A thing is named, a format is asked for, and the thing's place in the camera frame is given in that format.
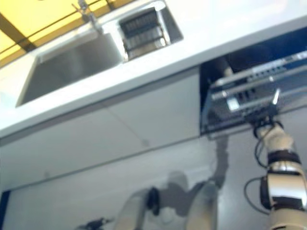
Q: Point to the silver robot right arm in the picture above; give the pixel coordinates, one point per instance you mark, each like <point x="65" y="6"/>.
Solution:
<point x="285" y="182"/>

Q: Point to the dark window frame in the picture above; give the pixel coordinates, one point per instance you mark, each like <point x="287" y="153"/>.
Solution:
<point x="24" y="33"/>

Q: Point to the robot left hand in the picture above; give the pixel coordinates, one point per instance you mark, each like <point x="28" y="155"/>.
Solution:
<point x="96" y="224"/>

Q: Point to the chrome faucet pipe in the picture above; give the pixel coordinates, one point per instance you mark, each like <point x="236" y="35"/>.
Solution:
<point x="87" y="12"/>

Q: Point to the black sink dish rack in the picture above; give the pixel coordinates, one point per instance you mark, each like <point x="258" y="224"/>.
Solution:
<point x="144" y="31"/>

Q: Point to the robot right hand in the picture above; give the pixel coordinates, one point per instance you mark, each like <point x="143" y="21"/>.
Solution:
<point x="265" y="118"/>

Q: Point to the stainless steel kitchen sink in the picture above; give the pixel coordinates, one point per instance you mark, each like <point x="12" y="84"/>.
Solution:
<point x="72" y="64"/>

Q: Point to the white cabinet door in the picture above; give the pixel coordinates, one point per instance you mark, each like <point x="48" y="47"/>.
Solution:
<point x="60" y="153"/>
<point x="163" y="115"/>

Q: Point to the open built-in dishwasher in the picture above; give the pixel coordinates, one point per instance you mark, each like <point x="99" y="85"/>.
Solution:
<point x="251" y="95"/>

